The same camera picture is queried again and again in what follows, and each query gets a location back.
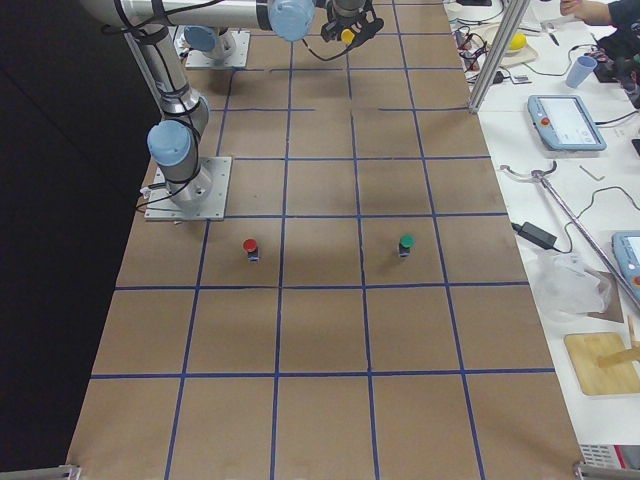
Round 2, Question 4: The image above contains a metal reacher rod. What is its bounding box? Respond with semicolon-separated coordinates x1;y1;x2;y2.
498;160;639;309

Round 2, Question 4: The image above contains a blue teach pendant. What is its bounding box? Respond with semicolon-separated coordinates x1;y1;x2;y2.
527;95;607;152
611;230;640;308

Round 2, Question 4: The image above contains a red push button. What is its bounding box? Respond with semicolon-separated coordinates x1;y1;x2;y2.
242;238;260;262

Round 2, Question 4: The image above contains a light blue plastic cup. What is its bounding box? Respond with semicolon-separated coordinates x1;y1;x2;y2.
565;55;598;89

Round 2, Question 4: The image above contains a yellow push button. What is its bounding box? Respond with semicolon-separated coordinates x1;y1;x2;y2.
340;29;355;45

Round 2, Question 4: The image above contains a green push button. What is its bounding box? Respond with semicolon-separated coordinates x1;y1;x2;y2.
398;234;415;258

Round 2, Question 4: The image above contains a beige tray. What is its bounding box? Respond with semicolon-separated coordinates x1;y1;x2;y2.
471;24;538;68

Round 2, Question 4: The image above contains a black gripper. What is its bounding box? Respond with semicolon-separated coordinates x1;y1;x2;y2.
321;4;384;48

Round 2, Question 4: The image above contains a person hand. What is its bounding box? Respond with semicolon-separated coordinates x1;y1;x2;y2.
560;0;612;26

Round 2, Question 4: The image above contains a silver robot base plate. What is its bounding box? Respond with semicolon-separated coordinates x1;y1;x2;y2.
144;157;232;221

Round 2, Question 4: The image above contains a wooden cutting board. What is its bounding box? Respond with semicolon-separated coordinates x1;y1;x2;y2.
564;332;639;396

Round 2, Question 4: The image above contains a yellow lemon toy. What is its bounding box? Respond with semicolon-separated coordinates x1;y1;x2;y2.
508;33;527;52

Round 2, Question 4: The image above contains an aluminium frame post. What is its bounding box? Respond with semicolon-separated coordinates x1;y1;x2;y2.
468;0;530;114

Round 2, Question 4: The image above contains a clear plastic bag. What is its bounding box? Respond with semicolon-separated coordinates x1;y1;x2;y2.
525;252;613;322

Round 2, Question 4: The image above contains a black power adapter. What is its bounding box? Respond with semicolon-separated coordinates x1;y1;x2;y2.
512;222;557;250

